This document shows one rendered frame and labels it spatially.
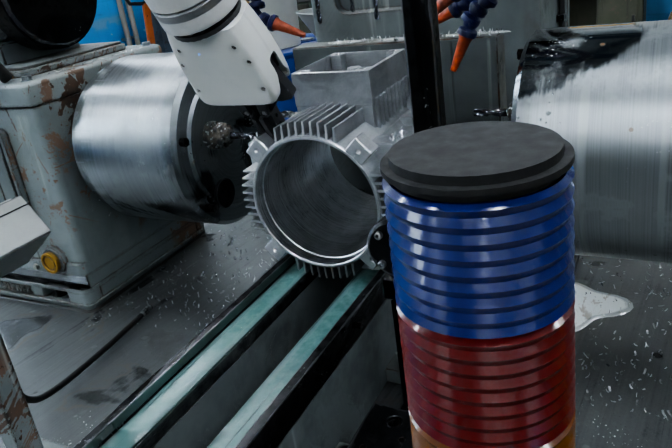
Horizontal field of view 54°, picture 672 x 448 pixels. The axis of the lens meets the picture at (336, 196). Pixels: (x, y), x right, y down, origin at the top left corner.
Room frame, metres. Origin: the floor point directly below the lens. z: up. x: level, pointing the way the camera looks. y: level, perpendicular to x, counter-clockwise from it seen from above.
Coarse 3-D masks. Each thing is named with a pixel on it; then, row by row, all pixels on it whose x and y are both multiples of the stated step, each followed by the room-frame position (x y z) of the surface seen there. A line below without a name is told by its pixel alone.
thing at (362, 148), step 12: (408, 96) 0.81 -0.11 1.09; (408, 108) 0.81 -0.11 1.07; (252, 144) 0.71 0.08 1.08; (264, 144) 0.70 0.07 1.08; (360, 144) 0.65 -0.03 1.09; (372, 144) 0.66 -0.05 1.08; (252, 156) 0.71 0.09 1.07; (360, 156) 0.65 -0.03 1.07; (276, 252) 0.71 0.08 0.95; (372, 264) 0.65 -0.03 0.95
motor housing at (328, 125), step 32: (288, 128) 0.69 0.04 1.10; (320, 128) 0.67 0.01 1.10; (352, 128) 0.70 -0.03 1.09; (384, 128) 0.73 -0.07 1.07; (288, 160) 0.78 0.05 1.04; (320, 160) 0.86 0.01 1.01; (352, 160) 0.65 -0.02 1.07; (256, 192) 0.71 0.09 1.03; (288, 192) 0.77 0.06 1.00; (320, 192) 0.82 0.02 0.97; (352, 192) 0.86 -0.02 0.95; (384, 192) 0.64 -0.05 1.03; (288, 224) 0.74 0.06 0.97; (320, 224) 0.76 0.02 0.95; (352, 224) 0.77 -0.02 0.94; (320, 256) 0.70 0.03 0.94; (352, 256) 0.67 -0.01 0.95
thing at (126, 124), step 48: (96, 96) 0.91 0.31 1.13; (144, 96) 0.87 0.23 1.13; (192, 96) 0.86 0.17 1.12; (96, 144) 0.88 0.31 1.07; (144, 144) 0.84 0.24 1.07; (192, 144) 0.84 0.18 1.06; (240, 144) 0.92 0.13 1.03; (96, 192) 0.92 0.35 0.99; (144, 192) 0.85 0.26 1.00; (192, 192) 0.82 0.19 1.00; (240, 192) 0.91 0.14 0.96
